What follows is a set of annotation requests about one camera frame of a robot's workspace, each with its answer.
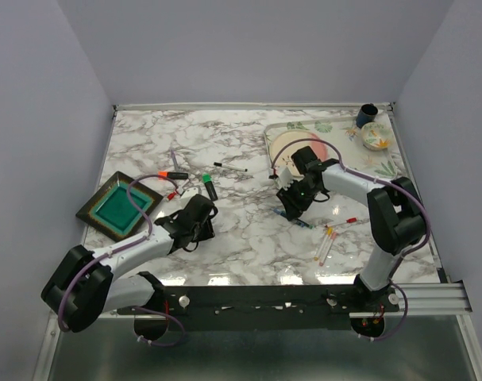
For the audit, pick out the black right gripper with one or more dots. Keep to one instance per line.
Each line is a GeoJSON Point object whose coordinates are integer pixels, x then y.
{"type": "Point", "coordinates": [292, 207]}

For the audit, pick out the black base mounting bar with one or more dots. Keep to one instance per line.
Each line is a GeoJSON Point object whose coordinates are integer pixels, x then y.
{"type": "Point", "coordinates": [236, 308]}

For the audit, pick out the orange cap black highlighter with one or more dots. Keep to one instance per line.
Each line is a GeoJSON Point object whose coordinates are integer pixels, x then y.
{"type": "Point", "coordinates": [174, 175]}

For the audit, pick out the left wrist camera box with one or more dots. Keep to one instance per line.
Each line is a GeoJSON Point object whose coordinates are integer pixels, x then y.
{"type": "Point", "coordinates": [187, 194]}

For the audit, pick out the square teal black dish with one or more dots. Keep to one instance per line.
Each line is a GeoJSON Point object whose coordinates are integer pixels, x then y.
{"type": "Point", "coordinates": [109, 210]}

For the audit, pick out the pink cap white marker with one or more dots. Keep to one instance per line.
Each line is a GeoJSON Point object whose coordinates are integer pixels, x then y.
{"type": "Point", "coordinates": [327, 249]}

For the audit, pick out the dark blue cup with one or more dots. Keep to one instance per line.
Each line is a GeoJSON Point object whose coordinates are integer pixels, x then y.
{"type": "Point", "coordinates": [366, 114]}

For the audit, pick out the black cap white marker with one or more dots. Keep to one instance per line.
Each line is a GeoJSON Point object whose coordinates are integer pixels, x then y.
{"type": "Point", "coordinates": [230, 167]}

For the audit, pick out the floral leaf pattern tray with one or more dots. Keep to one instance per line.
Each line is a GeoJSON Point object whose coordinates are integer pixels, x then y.
{"type": "Point", "coordinates": [332, 137]}

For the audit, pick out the yellow cap white marker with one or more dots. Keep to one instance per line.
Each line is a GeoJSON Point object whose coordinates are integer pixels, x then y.
{"type": "Point", "coordinates": [322, 246]}

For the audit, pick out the small floral bowl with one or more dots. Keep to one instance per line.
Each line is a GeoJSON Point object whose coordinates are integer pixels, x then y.
{"type": "Point", "coordinates": [376, 136]}

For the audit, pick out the green cap black highlighter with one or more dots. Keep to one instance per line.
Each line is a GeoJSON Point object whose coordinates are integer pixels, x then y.
{"type": "Point", "coordinates": [210, 189]}

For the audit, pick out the aluminium frame rail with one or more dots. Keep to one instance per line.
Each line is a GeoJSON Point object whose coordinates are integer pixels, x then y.
{"type": "Point", "coordinates": [436, 299]}

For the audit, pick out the teal ballpoint pen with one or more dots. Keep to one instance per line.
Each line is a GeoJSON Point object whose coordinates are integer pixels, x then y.
{"type": "Point", "coordinates": [304, 224]}

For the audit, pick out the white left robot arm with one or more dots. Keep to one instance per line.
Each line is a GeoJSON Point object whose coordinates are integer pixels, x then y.
{"type": "Point", "coordinates": [87, 283]}

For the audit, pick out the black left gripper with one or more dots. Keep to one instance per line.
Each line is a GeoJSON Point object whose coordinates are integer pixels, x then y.
{"type": "Point", "coordinates": [207, 233]}

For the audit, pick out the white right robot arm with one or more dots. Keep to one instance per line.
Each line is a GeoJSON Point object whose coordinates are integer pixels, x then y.
{"type": "Point", "coordinates": [398, 220]}

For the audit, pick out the blue ballpoint pen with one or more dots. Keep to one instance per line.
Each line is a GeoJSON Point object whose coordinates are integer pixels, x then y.
{"type": "Point", "coordinates": [279, 212]}

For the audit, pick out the purple pen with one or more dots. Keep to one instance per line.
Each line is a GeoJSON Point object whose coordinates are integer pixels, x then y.
{"type": "Point", "coordinates": [174, 160]}

